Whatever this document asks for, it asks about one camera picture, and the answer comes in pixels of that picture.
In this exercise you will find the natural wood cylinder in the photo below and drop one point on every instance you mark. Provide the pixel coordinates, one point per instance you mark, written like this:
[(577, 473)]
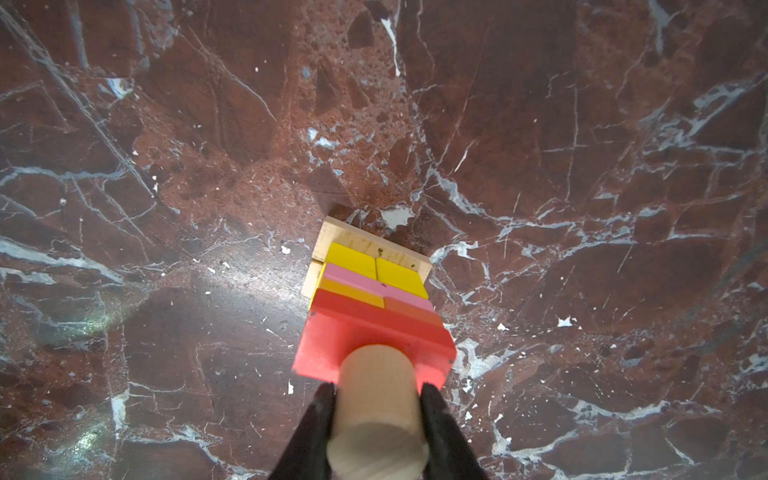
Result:
[(377, 429)]

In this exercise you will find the small orange red block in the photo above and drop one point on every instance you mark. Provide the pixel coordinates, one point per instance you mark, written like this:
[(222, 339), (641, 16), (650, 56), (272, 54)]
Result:
[(415, 312)]

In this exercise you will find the natural wood long block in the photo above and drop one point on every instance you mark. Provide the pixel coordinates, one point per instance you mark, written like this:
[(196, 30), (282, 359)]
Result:
[(311, 279)]

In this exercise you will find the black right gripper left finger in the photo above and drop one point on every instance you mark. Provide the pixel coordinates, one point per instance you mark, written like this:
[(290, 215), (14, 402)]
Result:
[(305, 456)]

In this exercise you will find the pink rectangular block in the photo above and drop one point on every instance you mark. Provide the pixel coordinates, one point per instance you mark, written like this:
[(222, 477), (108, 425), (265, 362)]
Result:
[(361, 282)]

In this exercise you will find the orange yellow small cube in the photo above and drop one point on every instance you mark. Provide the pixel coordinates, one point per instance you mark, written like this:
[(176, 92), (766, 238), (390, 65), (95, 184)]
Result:
[(351, 292)]

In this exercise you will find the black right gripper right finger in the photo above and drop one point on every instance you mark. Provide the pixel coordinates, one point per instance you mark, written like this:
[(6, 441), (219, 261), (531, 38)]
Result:
[(450, 456)]

